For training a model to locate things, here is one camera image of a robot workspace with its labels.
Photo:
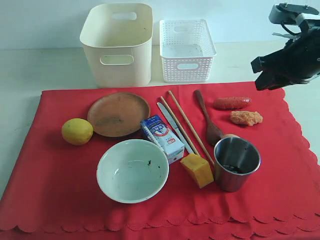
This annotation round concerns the red scalloped table cloth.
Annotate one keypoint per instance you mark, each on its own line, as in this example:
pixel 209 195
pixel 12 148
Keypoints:
pixel 53 194

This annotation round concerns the stainless steel cup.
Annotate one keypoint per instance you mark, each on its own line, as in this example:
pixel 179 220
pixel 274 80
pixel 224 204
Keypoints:
pixel 235 159

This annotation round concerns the white ceramic bowl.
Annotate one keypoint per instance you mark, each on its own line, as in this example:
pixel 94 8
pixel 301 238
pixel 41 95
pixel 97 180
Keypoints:
pixel 132 171

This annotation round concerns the white perforated plastic basket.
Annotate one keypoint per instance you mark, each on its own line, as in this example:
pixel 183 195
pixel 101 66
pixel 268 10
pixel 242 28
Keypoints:
pixel 186 50

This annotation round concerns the blue white milk carton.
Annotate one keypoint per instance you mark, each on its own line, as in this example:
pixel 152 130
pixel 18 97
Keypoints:
pixel 160 134

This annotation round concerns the cream plastic storage bin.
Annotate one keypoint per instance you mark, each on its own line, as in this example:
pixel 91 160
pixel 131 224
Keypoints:
pixel 117 42

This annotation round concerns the red sausage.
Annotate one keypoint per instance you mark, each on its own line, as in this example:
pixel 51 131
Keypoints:
pixel 231 103

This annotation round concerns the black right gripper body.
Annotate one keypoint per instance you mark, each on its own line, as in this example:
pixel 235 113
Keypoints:
pixel 299 61

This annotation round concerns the wooden chopstick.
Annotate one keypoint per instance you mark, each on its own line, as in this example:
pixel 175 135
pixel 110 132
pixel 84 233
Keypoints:
pixel 191 127
pixel 180 126

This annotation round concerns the brown egg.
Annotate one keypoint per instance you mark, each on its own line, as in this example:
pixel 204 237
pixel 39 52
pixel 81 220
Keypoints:
pixel 229 135

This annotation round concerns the yellow lemon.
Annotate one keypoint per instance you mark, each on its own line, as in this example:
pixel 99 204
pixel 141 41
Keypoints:
pixel 77 131

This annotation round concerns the silver table knife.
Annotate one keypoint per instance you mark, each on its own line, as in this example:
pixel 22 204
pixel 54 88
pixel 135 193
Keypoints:
pixel 174 126

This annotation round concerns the left wooden chopstick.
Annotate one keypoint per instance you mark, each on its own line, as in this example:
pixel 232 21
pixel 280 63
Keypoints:
pixel 180 126

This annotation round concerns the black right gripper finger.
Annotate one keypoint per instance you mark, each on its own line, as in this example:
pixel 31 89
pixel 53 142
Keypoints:
pixel 270 81
pixel 263 63

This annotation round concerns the dark wooden spoon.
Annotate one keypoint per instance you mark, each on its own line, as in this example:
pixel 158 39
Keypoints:
pixel 213 134

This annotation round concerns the brown wooden plate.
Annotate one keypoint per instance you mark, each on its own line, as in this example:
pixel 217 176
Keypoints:
pixel 118 114

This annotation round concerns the orange fried chicken nugget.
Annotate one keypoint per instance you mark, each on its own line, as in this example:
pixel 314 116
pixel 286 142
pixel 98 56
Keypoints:
pixel 248 118

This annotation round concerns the right wooden chopstick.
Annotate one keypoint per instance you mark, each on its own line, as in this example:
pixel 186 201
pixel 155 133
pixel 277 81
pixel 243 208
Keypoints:
pixel 191 127

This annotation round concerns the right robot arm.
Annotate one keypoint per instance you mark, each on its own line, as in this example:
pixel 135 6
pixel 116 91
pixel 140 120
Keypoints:
pixel 295 20

